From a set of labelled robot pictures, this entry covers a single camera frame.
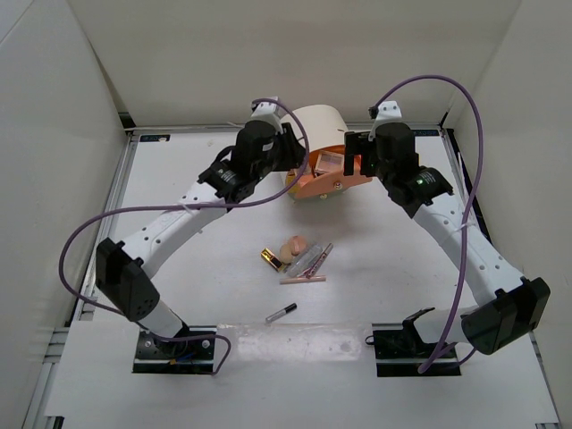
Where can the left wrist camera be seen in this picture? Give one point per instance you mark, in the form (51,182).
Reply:
(266,111)

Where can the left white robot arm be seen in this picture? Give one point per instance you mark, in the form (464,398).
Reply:
(125,268)

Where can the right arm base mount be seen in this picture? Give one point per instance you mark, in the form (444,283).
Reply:
(399,351)

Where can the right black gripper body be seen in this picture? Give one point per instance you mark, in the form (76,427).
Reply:
(381,165)

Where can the silver black mascara tube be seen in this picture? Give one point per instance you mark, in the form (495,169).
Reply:
(281,313)

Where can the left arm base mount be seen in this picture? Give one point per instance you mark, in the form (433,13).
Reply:
(191,357)

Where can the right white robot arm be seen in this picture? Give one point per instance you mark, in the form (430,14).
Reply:
(508,305)

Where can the gold black lipstick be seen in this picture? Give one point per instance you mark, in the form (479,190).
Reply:
(272,260)

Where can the cream drawer organizer box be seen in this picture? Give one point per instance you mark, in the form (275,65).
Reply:
(324,125)

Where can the yellow drawer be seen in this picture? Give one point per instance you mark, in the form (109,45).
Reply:
(291,183)

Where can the pink blush palette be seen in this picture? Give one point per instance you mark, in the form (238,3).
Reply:
(327,162)

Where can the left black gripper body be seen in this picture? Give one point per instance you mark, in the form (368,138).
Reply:
(272,164)

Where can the pink top drawer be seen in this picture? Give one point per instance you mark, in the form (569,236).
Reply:
(314,185)

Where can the pink pencil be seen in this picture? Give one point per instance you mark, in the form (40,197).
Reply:
(302,280)

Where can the clear plastic tube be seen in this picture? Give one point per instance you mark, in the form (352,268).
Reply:
(317,250)

